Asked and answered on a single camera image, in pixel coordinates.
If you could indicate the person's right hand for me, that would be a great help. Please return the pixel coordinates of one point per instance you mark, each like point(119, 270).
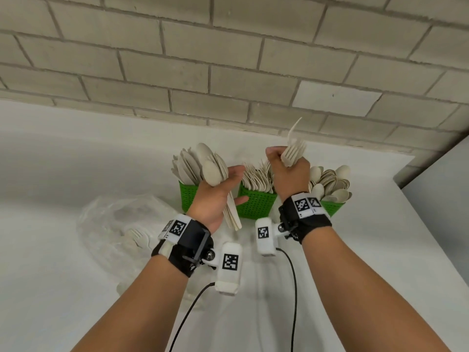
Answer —
point(289, 181)

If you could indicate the person's left hand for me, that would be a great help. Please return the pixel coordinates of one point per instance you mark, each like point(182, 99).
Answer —
point(210, 201)

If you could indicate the person's left thumb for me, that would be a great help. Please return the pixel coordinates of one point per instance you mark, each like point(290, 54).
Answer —
point(242, 201)

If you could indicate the person's right thumb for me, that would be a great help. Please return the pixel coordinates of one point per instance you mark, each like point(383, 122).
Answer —
point(273, 153)

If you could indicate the bunch of beige forks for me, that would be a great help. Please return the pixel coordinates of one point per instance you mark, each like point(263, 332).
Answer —
point(294, 150)

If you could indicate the bundle of beige cutlery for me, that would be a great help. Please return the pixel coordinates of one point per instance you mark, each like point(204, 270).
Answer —
point(212, 168)

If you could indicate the person's left forearm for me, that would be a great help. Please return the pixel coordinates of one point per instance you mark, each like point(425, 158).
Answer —
point(135, 307)

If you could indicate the person's right forearm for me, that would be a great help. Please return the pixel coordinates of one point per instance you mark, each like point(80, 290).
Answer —
point(359, 289)

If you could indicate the green perforated basket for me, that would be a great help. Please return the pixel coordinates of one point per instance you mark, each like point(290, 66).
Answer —
point(331, 207)
point(260, 205)
point(188, 196)

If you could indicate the group of beige basket forks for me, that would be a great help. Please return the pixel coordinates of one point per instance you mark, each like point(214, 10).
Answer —
point(256, 177)

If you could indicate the group of beige spoons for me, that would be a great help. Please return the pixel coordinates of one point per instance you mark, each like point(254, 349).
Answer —
point(331, 183)

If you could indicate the group of beige knives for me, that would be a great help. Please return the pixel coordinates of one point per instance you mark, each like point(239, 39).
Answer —
point(185, 166)

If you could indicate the pile of bagged beige forks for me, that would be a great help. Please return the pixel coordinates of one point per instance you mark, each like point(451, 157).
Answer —
point(133, 240)

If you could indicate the clear plastic bag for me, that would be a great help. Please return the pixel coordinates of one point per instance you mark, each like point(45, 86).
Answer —
point(110, 230)

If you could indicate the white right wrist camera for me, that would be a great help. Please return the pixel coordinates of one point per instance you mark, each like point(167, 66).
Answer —
point(265, 236)

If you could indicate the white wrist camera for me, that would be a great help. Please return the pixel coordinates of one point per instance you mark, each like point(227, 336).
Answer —
point(229, 267)
point(265, 236)

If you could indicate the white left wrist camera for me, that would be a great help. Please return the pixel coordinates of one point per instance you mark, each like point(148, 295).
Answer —
point(229, 267)

